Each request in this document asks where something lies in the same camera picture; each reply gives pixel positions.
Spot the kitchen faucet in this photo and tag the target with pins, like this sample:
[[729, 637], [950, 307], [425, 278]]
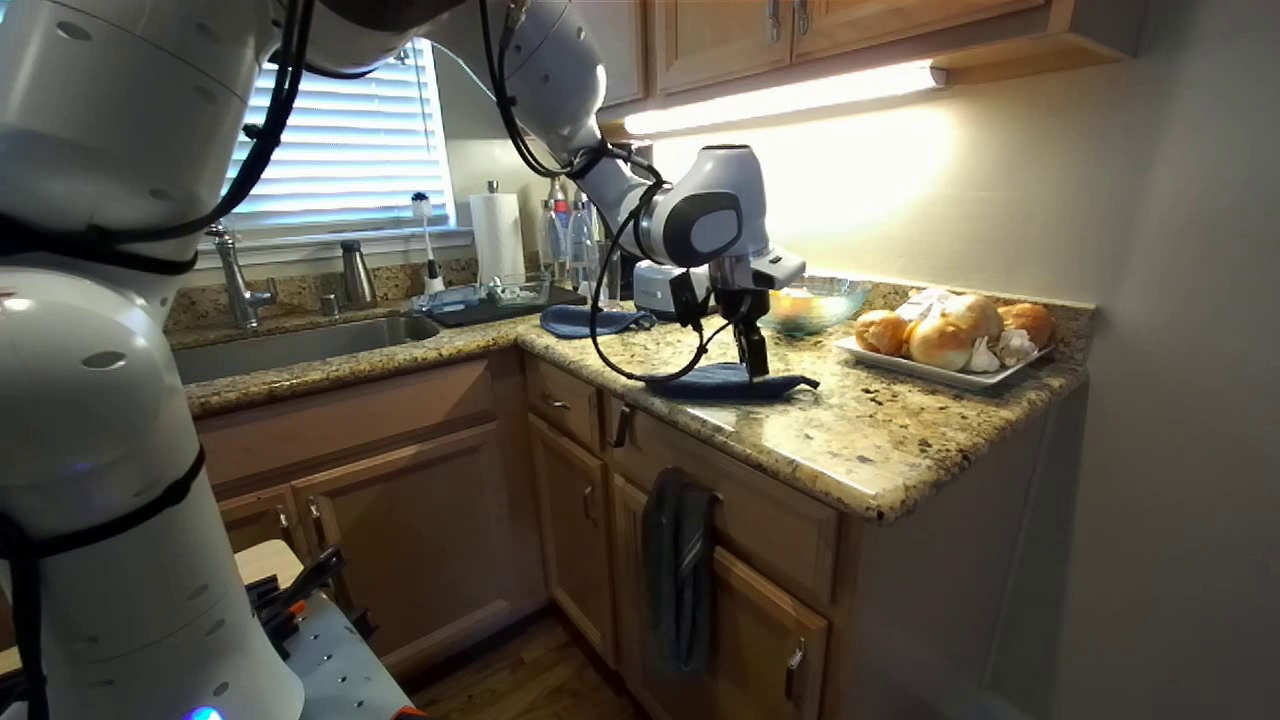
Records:
[[240, 296]]

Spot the left lower cabinet door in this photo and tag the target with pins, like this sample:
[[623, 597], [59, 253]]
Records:
[[576, 552]]

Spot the right lower cabinet door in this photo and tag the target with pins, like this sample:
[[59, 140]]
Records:
[[753, 629]]

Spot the black hook on drawer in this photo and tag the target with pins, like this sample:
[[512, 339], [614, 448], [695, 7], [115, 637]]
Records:
[[626, 417]]

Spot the bread roll in bag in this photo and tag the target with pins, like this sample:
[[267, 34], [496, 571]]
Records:
[[950, 335]]

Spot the glass bowl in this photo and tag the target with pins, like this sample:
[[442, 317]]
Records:
[[813, 307]]

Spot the dish brush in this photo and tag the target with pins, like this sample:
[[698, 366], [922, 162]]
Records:
[[425, 240]]

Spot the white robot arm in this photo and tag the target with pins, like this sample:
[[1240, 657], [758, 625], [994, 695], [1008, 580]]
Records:
[[127, 133]]

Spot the sink cabinet door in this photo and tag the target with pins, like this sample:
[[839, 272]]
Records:
[[439, 543]]

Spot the paper towel roll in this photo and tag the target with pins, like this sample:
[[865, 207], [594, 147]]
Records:
[[496, 240]]

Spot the wooden drawer front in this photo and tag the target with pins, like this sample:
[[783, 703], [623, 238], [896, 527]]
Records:
[[775, 527]]

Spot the blue cloth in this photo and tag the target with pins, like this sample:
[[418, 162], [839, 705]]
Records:
[[729, 384], [576, 322]]

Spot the under cabinet light strip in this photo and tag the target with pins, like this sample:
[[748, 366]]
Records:
[[790, 97]]

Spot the upper wooden cabinets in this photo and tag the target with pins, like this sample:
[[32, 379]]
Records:
[[691, 49]]

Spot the orange fruit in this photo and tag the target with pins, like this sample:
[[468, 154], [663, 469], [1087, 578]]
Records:
[[881, 335]]

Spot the window blinds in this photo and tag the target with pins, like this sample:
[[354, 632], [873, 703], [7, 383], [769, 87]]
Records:
[[357, 154]]

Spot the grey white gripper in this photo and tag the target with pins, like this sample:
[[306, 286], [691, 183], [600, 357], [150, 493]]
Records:
[[712, 217]]

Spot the stainless kitchen sink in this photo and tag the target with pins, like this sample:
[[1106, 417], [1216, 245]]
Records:
[[255, 352]]

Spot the grey hanging towel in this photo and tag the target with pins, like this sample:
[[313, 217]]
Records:
[[676, 571]]

